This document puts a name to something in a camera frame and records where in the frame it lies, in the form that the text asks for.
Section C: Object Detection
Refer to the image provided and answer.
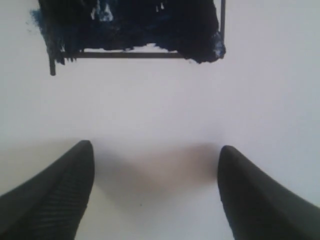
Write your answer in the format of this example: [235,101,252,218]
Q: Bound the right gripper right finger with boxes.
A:
[217,145,320,240]

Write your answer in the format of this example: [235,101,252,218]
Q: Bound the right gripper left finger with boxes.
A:
[0,140,95,240]

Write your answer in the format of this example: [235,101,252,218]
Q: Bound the white paper sheet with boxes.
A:
[0,0,320,240]

